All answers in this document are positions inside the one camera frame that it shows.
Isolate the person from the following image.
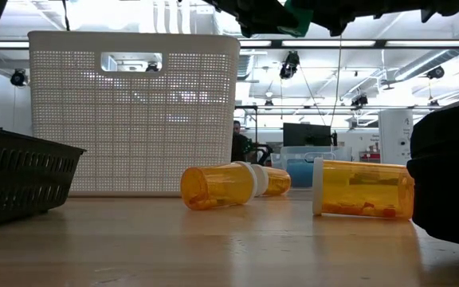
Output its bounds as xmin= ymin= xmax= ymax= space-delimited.
xmin=231 ymin=120 xmax=257 ymax=163

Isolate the black ceiling-hung device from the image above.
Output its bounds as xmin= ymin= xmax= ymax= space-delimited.
xmin=426 ymin=65 xmax=445 ymax=80
xmin=10 ymin=69 xmax=28 ymax=88
xmin=351 ymin=93 xmax=370 ymax=108
xmin=278 ymin=50 xmax=301 ymax=81

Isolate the black ceiling beam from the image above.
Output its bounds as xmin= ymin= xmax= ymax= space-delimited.
xmin=0 ymin=38 xmax=459 ymax=50

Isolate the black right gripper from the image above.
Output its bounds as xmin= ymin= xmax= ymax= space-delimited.
xmin=312 ymin=0 xmax=459 ymax=37

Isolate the black computer monitor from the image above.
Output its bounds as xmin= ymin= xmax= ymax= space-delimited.
xmin=283 ymin=122 xmax=333 ymax=147

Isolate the blue bandage roll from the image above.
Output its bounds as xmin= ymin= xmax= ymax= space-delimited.
xmin=285 ymin=158 xmax=314 ymax=189

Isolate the clear plastic bin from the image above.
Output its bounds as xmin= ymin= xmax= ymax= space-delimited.
xmin=270 ymin=144 xmax=352 ymax=189

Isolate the white cabinet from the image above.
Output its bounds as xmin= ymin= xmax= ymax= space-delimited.
xmin=378 ymin=108 xmax=414 ymax=167

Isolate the orange pill bottle white cap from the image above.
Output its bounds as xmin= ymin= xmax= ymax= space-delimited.
xmin=312 ymin=156 xmax=416 ymax=221
xmin=179 ymin=160 xmax=259 ymax=211
xmin=252 ymin=163 xmax=292 ymax=197

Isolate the black slotted plastic basket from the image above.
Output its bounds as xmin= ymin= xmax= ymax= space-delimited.
xmin=0 ymin=123 xmax=86 ymax=231

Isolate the white perforated plastic basket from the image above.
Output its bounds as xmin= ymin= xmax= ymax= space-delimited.
xmin=28 ymin=30 xmax=241 ymax=198

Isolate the teal bandage roll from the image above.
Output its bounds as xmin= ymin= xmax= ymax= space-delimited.
xmin=276 ymin=0 xmax=315 ymax=38

